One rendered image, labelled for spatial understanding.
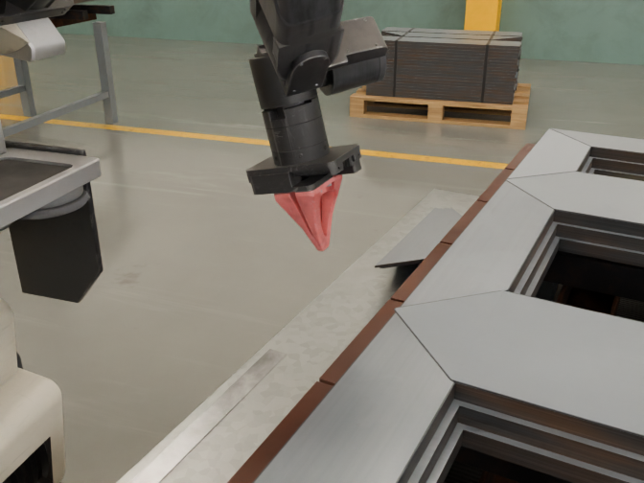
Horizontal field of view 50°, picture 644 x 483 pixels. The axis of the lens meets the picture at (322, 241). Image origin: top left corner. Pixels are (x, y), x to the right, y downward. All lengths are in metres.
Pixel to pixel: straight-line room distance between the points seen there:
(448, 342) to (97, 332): 1.86
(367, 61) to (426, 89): 4.17
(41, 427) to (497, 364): 0.45
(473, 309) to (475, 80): 4.12
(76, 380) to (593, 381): 1.76
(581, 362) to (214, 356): 1.65
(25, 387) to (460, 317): 0.44
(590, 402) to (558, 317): 0.14
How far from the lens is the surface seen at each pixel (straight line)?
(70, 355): 2.32
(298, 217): 0.69
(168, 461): 0.82
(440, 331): 0.68
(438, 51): 4.79
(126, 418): 2.01
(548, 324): 0.71
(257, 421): 0.86
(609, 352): 0.69
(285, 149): 0.67
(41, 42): 0.75
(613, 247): 1.00
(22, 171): 0.63
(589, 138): 1.37
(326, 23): 0.57
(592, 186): 1.11
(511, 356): 0.65
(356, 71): 0.68
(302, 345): 0.99
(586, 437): 0.61
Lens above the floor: 1.22
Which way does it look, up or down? 25 degrees down
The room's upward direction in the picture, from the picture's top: straight up
